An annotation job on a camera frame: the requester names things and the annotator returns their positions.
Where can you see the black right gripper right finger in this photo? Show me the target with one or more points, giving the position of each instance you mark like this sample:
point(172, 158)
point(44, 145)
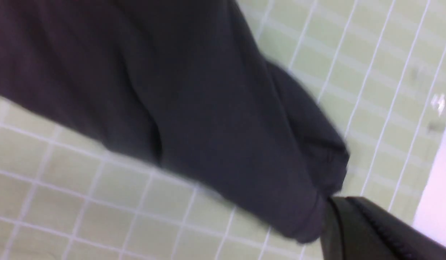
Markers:
point(368, 232)

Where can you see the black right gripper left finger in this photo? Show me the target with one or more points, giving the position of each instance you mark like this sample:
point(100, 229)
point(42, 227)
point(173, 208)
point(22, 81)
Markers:
point(332, 239)

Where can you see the dark gray long-sleeve shirt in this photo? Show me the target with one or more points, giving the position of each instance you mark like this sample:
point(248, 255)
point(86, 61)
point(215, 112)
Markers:
point(180, 84)

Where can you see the green checkered tablecloth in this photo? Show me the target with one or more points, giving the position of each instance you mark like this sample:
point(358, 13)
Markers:
point(376, 68)

